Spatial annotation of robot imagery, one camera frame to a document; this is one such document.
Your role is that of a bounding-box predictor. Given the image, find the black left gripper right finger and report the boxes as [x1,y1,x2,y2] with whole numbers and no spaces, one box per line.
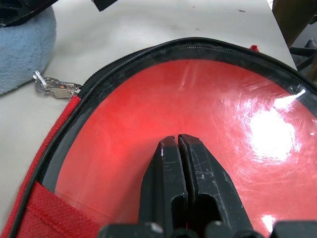
[178,133,254,231]

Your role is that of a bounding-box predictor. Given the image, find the red table tennis paddle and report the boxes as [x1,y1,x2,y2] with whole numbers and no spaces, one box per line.
[53,59,317,238]

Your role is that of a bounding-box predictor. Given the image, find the silver metal zipper chain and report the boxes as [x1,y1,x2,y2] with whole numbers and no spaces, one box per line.
[32,70,83,100]

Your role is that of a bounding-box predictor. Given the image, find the blue white plush ball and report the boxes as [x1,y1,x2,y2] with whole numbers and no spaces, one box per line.
[0,7,58,97]

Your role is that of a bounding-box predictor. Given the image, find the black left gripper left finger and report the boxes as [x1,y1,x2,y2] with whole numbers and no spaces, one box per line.
[138,134,188,224]

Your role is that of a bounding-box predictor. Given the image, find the red clear-window zip pouch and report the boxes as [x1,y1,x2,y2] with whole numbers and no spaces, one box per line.
[7,36,317,238]

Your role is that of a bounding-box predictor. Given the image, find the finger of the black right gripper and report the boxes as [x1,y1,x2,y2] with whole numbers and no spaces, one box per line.
[0,0,60,28]
[91,0,120,12]

